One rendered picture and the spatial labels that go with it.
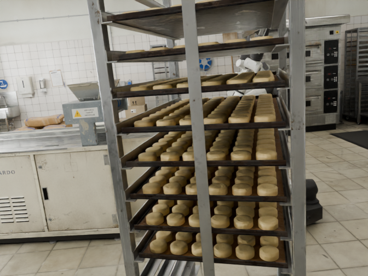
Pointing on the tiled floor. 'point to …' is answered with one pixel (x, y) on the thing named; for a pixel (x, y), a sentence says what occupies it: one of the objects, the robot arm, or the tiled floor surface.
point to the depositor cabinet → (57, 194)
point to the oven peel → (230, 39)
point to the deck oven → (317, 68)
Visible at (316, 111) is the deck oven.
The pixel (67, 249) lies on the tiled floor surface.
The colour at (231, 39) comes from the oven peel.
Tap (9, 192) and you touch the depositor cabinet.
